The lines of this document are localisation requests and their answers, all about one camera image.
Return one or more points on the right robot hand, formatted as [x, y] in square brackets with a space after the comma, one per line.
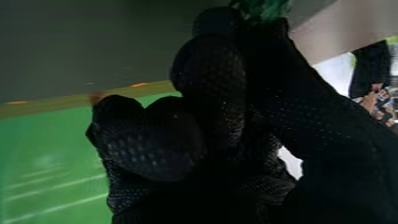
[206, 140]

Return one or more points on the leafy green sprig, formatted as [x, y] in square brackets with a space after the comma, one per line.
[267, 8]

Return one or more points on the person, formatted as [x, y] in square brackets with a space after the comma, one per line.
[370, 66]

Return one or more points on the dark mat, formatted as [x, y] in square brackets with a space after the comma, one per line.
[89, 40]

